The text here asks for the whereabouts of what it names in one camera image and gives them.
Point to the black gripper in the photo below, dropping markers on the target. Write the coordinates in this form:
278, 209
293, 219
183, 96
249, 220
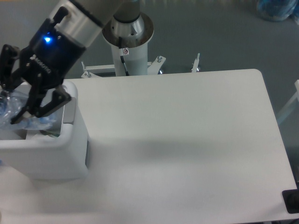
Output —
49, 53

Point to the white plastic packaging bag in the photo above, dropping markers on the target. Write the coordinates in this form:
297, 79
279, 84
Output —
50, 134

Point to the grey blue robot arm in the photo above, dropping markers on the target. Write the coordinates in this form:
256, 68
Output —
83, 21

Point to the white trash can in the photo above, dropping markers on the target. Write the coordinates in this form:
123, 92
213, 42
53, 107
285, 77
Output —
24, 148

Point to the blue plastic bag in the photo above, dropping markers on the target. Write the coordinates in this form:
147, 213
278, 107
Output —
275, 10

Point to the black device at table edge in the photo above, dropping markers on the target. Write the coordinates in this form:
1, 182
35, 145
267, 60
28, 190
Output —
291, 200

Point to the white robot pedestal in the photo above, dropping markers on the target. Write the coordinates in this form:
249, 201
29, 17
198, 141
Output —
129, 45

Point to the white frame at right edge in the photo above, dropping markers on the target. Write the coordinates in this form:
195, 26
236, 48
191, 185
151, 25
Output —
290, 105

